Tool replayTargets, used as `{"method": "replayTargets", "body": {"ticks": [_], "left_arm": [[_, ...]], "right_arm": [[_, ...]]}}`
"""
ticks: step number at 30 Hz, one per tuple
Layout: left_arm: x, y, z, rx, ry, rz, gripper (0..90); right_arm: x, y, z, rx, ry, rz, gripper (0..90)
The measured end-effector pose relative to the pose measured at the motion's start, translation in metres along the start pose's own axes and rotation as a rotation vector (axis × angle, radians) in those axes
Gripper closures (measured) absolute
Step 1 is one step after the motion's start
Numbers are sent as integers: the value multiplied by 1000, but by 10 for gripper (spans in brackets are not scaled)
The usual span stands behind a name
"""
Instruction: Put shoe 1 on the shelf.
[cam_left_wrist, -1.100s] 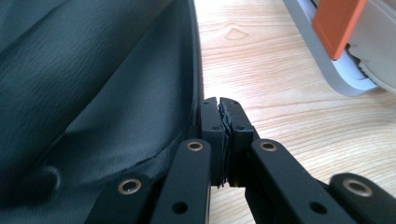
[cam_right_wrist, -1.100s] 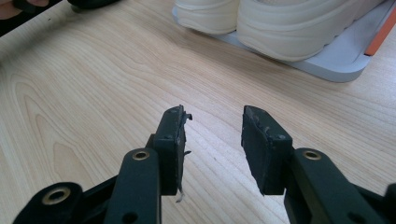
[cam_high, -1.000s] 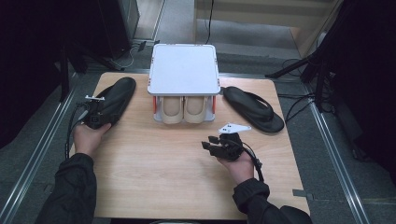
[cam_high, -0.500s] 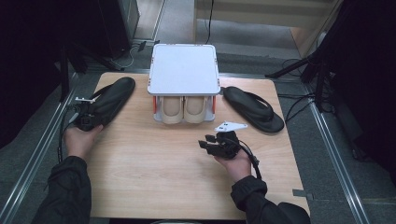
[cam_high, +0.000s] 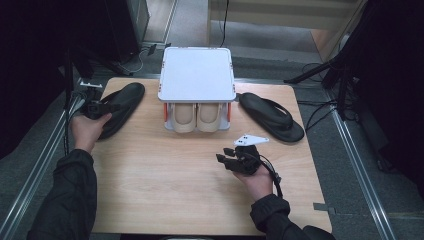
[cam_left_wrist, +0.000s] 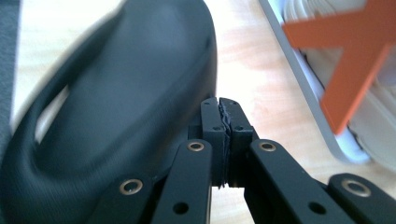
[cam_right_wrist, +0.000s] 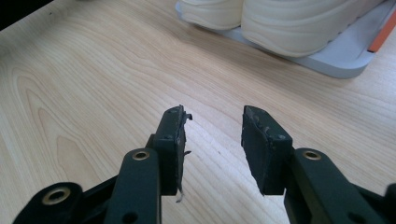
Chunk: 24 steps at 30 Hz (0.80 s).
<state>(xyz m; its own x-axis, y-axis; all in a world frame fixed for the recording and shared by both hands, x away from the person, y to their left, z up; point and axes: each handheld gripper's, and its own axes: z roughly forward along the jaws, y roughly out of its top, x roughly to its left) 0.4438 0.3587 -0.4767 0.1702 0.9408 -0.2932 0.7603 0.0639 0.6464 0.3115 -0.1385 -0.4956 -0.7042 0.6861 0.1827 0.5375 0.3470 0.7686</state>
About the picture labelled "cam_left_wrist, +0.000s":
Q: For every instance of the black flip-flop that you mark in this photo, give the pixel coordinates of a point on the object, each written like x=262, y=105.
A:
x=124, y=77

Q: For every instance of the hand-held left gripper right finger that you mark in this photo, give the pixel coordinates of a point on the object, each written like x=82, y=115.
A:
x=239, y=124

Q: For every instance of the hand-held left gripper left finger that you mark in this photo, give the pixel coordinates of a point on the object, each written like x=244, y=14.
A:
x=213, y=137

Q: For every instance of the cream clog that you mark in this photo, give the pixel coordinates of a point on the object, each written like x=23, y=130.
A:
x=378, y=124

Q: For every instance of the white shoe rack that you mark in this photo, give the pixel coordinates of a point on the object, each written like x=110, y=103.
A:
x=358, y=34

